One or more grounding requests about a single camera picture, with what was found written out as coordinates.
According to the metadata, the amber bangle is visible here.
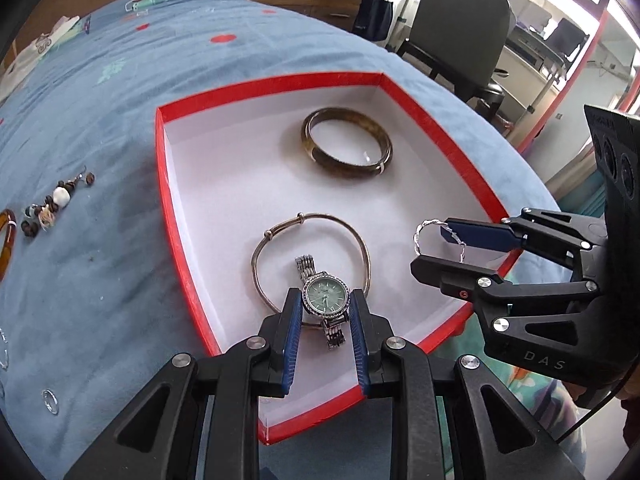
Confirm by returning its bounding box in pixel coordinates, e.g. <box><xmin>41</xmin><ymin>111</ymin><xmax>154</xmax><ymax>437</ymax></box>
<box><xmin>0</xmin><ymin>208</ymin><xmax>17</xmax><ymax>281</ymax></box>

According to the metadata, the large thin silver bangle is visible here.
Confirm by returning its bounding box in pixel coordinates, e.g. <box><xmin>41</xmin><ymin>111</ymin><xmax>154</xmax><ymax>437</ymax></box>
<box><xmin>250</xmin><ymin>212</ymin><xmax>371</xmax><ymax>330</ymax></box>

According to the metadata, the silver wristwatch green dial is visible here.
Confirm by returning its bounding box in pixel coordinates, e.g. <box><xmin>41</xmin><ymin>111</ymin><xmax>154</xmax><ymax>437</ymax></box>
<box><xmin>295</xmin><ymin>255</ymin><xmax>350</xmax><ymax>349</ymax></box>

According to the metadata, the dark office chair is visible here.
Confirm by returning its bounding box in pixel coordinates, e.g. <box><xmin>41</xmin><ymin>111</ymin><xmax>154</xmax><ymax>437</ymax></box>
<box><xmin>397</xmin><ymin>0</ymin><xmax>514</xmax><ymax>122</ymax></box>

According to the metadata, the beaded bracelet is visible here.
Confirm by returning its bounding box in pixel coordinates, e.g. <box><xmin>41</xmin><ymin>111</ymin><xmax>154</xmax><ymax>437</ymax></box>
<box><xmin>19</xmin><ymin>164</ymin><xmax>97</xmax><ymax>239</ymax></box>

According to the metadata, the white garment on bed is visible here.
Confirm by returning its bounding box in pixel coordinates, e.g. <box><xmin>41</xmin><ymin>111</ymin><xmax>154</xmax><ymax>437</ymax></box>
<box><xmin>0</xmin><ymin>16</ymin><xmax>80</xmax><ymax>102</ymax></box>

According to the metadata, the twisted silver hoop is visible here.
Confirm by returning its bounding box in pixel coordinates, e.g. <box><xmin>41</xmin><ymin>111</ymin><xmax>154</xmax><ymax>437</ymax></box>
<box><xmin>412</xmin><ymin>218</ymin><xmax>466</xmax><ymax>263</ymax></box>
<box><xmin>0</xmin><ymin>330</ymin><xmax>10</xmax><ymax>370</ymax></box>

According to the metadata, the navy tote bag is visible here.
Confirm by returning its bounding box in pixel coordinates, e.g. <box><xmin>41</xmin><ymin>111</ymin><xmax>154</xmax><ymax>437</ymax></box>
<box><xmin>352</xmin><ymin>0</ymin><xmax>394</xmax><ymax>42</ymax></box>

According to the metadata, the black cable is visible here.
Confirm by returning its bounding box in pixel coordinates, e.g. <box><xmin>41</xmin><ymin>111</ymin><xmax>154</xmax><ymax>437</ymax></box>
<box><xmin>554</xmin><ymin>368</ymin><xmax>632</xmax><ymax>443</ymax></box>

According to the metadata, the dark olive bangle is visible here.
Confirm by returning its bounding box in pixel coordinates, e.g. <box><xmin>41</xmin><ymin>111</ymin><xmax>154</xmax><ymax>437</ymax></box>
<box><xmin>300</xmin><ymin>106</ymin><xmax>393</xmax><ymax>179</ymax></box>

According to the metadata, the right hand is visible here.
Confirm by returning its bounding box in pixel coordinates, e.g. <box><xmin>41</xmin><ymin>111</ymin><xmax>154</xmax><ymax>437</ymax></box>
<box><xmin>617</xmin><ymin>370</ymin><xmax>640</xmax><ymax>448</ymax></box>

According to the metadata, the red jewelry box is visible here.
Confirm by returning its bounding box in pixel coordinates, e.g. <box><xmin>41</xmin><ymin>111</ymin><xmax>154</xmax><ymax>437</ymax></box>
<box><xmin>154</xmin><ymin>71</ymin><xmax>524</xmax><ymax>446</ymax></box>

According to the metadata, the blue patterned bedspread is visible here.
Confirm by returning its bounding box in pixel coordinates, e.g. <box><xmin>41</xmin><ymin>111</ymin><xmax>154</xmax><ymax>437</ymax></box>
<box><xmin>1</xmin><ymin>0</ymin><xmax>556</xmax><ymax>479</ymax></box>

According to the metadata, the desk by window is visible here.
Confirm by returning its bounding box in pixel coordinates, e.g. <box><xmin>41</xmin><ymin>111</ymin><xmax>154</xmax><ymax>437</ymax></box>
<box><xmin>495</xmin><ymin>18</ymin><xmax>590</xmax><ymax>136</ymax></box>

